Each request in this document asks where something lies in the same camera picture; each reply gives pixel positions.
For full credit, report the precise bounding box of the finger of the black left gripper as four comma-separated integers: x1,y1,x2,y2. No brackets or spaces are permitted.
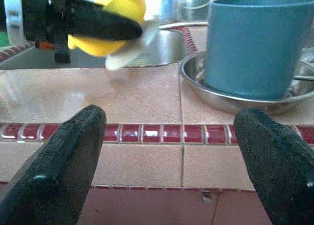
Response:
73,4,144,42

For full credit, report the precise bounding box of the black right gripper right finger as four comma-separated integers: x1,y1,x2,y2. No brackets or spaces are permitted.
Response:
233,108,314,225

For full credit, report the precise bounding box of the steel spoon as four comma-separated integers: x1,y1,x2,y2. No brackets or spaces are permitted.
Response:
291,74,314,83

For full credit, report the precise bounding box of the dark red cabinet door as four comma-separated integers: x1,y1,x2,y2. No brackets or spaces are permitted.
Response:
212,188,273,225

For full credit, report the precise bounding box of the yellow plastic bowl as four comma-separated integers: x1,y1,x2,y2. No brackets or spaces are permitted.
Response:
67,0,147,58

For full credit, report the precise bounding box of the steel sink basin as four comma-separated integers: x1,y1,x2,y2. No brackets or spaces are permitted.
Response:
0,28,188,70

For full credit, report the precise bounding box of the green soap bottle blue cap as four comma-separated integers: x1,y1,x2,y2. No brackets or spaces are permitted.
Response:
0,30,11,48

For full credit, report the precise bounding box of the blue plastic cup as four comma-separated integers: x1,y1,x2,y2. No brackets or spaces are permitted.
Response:
204,0,314,101

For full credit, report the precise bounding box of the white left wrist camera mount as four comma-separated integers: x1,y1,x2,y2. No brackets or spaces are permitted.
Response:
2,0,24,45

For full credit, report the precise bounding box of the clear plastic tub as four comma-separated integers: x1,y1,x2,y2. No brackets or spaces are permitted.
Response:
174,0,216,23

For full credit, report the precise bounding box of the thin grey hose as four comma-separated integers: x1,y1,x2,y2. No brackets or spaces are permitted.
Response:
158,21,209,30

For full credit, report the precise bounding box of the round steel plate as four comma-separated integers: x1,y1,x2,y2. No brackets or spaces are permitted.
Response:
178,50,314,115

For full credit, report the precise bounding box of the small white saucer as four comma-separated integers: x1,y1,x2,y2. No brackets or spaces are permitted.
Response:
104,20,161,71

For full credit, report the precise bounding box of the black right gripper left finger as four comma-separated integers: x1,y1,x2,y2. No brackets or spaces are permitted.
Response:
0,104,107,225

